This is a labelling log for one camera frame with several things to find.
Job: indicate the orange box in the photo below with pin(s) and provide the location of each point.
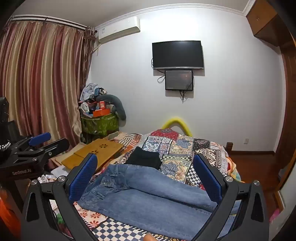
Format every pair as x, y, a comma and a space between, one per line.
101, 112

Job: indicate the blue denim jeans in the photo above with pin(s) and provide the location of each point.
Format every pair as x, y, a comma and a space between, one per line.
148, 199

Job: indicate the small black wall monitor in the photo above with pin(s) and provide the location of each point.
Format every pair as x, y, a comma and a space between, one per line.
179, 80

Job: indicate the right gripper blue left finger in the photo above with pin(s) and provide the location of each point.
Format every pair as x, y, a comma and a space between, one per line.
69, 190

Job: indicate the brown wooden wardrobe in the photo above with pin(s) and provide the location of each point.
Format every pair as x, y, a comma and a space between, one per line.
273, 24

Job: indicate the black wall television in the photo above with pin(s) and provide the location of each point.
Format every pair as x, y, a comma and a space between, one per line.
177, 54

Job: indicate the folded black pants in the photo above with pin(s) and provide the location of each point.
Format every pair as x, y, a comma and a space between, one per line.
141, 157

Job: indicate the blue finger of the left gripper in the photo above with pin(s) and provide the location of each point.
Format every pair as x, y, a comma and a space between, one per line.
49, 145
39, 139

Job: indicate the wooden lap desk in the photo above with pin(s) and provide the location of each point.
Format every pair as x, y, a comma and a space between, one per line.
104, 150

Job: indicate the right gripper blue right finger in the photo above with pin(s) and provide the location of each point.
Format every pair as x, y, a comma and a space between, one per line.
219, 190

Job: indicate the striped red gold curtain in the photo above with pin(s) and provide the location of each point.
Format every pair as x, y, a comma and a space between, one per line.
44, 68

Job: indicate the white clothes pile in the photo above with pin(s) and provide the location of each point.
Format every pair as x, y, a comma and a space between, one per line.
88, 91

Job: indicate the green fabric storage box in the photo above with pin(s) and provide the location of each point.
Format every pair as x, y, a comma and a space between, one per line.
94, 128

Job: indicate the white air conditioner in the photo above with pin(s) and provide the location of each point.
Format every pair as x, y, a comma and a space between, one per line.
114, 30

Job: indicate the patchwork patterned bed quilt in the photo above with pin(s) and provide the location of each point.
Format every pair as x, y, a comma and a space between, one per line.
176, 152

